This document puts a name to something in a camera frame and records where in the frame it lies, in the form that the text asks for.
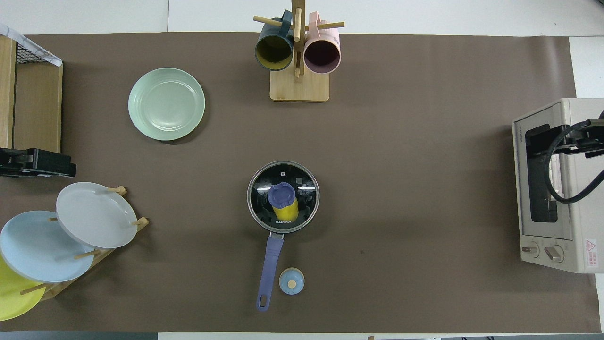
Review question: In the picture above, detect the light blue plate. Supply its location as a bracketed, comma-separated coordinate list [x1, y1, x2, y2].
[0, 211, 95, 283]

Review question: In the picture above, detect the white crumpled paper sheet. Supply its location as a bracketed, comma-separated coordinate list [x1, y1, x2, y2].
[0, 24, 63, 67]

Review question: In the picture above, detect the brown table mat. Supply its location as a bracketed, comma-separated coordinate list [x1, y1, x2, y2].
[0, 32, 600, 333]

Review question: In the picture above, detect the dark saucepan purple handle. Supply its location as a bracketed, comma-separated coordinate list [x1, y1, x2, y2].
[246, 161, 320, 312]

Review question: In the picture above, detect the light green plate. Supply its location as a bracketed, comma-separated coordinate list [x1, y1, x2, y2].
[128, 68, 206, 141]

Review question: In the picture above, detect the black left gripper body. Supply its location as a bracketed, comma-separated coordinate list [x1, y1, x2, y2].
[0, 148, 76, 178]

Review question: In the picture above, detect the wooden plate rack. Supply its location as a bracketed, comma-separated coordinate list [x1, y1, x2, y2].
[19, 186, 150, 302]

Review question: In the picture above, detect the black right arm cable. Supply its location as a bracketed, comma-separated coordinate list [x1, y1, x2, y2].
[543, 120, 604, 204]

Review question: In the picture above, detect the pink ribbed mug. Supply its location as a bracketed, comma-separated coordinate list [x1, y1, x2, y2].
[303, 11, 342, 75]

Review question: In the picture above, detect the wooden shelf board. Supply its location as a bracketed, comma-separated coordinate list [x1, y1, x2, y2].
[0, 35, 63, 154]

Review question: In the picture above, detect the yellow plate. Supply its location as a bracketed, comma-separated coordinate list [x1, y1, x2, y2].
[0, 255, 47, 322]

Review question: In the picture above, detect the black wire basket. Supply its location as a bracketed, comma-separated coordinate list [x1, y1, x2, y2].
[14, 40, 50, 64]

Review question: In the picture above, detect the wooden mug tree stand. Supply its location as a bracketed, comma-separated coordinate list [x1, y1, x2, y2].
[253, 0, 345, 102]

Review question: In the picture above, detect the dark blue mug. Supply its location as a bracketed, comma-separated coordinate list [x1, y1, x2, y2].
[255, 9, 295, 72]

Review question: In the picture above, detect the beige toaster oven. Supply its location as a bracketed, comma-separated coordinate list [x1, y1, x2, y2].
[512, 98, 604, 274]

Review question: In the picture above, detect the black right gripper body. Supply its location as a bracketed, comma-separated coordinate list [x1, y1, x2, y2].
[550, 118, 604, 159]

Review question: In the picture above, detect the grey plate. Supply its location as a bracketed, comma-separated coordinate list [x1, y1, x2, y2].
[56, 182, 138, 249]

